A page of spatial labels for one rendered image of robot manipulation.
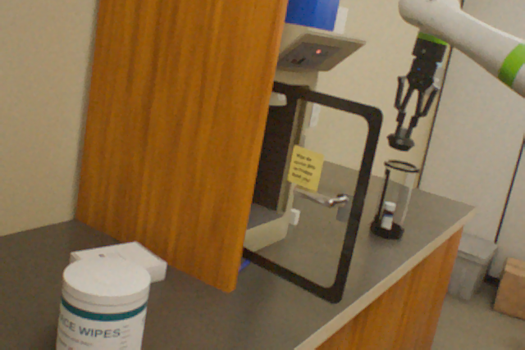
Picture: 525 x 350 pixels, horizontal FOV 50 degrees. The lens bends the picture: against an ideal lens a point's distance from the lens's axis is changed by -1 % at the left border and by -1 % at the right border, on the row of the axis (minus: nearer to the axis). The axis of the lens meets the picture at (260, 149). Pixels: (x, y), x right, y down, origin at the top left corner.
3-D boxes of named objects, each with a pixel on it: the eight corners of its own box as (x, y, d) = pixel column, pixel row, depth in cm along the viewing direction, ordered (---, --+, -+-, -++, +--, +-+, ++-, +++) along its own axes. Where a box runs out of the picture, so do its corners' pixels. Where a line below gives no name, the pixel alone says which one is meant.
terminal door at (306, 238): (229, 249, 130) (259, 76, 122) (340, 306, 112) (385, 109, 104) (226, 250, 130) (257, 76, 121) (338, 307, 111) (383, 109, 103)
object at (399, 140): (379, 144, 174) (385, 124, 172) (390, 142, 182) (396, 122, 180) (407, 155, 169) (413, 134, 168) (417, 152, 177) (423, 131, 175)
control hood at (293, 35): (251, 65, 121) (259, 18, 119) (320, 70, 148) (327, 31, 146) (297, 76, 115) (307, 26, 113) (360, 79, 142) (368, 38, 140)
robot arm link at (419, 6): (509, 82, 144) (535, 43, 139) (491, 79, 136) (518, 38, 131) (404, 18, 164) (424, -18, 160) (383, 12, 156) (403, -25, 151)
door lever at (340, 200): (306, 193, 115) (308, 180, 114) (345, 208, 109) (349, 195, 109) (290, 196, 111) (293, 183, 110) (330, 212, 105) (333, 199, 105)
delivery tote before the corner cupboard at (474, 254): (385, 270, 394) (396, 226, 387) (406, 256, 429) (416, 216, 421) (471, 306, 362) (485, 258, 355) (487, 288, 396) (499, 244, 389)
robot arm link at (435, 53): (411, 36, 164) (441, 43, 159) (423, 38, 174) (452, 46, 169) (404, 56, 166) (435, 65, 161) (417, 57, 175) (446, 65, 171)
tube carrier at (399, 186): (364, 227, 175) (379, 161, 170) (376, 220, 184) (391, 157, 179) (397, 239, 170) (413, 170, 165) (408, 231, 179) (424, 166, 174)
